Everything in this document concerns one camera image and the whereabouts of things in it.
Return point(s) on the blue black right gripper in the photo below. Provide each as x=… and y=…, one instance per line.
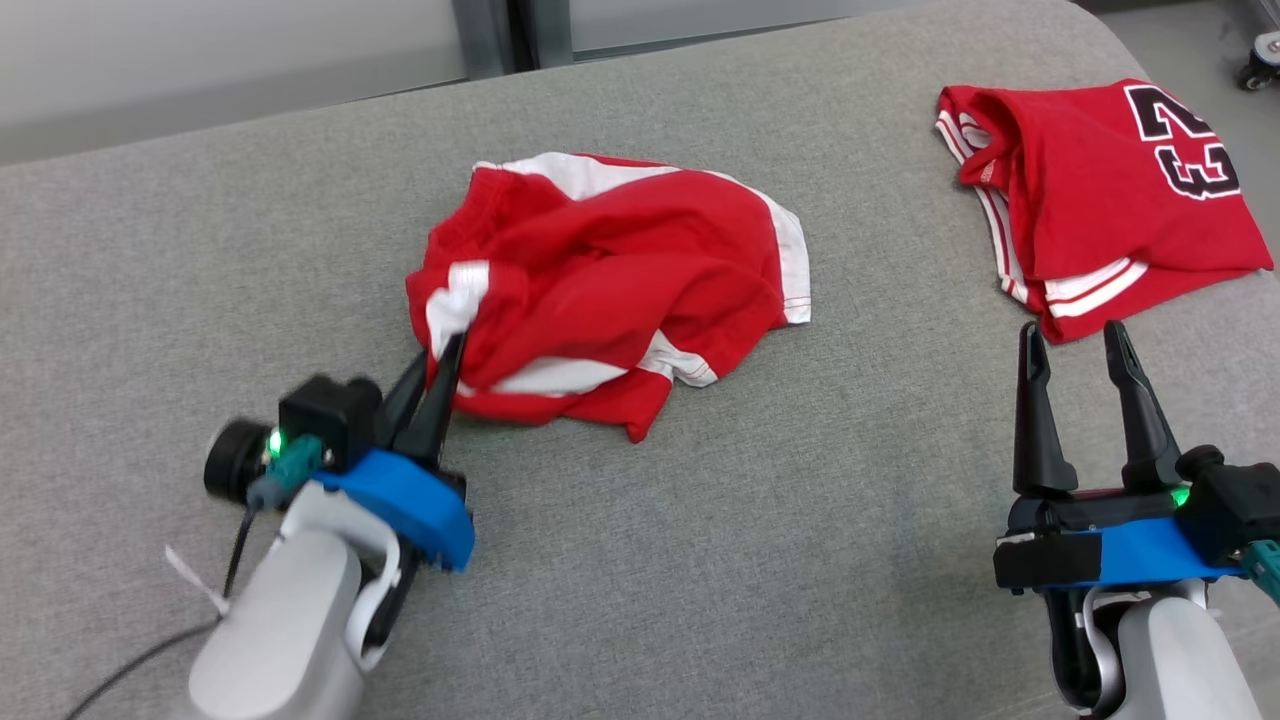
x=1140, y=555

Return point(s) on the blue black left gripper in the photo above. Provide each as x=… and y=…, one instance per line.
x=420, y=505

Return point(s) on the red white jersey shirt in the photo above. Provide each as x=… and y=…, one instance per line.
x=1100, y=200

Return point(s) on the red white shorts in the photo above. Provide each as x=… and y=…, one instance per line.
x=620, y=270

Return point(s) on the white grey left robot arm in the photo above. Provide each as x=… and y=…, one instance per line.
x=280, y=630

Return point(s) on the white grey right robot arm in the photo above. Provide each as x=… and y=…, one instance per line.
x=1170, y=660

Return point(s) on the white zip tie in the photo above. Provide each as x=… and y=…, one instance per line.
x=195, y=582

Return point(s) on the black caster wheel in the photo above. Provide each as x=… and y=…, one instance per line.
x=1262, y=60

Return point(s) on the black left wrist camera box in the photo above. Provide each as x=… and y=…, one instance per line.
x=325, y=415

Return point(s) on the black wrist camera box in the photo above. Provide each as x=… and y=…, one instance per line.
x=1235, y=505
x=325, y=415

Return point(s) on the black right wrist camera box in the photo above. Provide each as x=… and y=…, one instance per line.
x=1235, y=505

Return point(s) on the grey partition frame post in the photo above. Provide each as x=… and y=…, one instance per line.
x=485, y=35

